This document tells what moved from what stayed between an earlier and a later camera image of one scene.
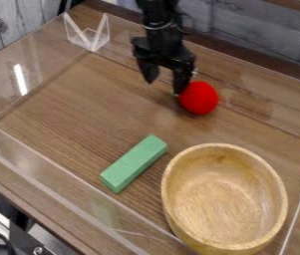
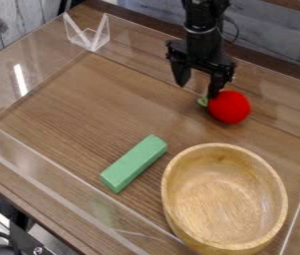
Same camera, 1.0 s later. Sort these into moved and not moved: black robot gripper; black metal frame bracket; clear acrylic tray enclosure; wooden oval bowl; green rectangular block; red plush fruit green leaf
Moved: red plush fruit green leaf; black robot gripper
Not moved: clear acrylic tray enclosure; black metal frame bracket; green rectangular block; wooden oval bowl
